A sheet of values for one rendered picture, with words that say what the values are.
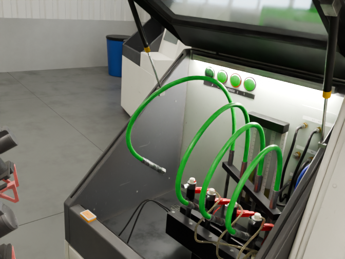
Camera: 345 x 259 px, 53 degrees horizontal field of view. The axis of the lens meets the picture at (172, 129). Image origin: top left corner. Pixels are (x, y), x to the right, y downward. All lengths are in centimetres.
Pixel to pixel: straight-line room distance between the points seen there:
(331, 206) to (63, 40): 716
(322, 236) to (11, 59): 699
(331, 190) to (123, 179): 76
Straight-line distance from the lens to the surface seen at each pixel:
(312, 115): 115
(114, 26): 818
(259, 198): 109
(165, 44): 417
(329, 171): 90
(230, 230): 89
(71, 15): 776
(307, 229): 94
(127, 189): 139
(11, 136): 117
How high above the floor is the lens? 165
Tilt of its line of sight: 21 degrees down
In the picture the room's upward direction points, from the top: 5 degrees clockwise
